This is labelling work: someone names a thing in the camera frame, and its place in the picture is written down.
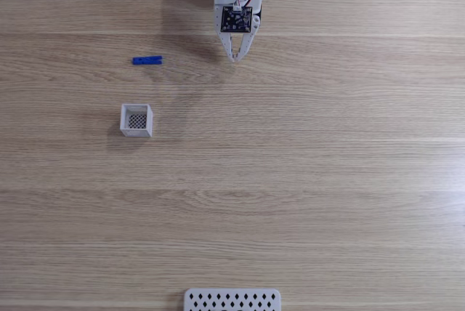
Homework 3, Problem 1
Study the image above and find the blue peg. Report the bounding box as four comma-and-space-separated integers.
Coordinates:
132, 55, 165, 66

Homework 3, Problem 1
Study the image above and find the white perforated tray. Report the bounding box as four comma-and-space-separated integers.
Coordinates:
183, 288, 282, 311

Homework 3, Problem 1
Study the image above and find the black camera circuit board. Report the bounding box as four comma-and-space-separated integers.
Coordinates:
220, 6, 254, 34

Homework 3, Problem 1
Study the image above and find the small white crate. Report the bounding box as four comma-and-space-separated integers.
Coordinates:
119, 103, 154, 139

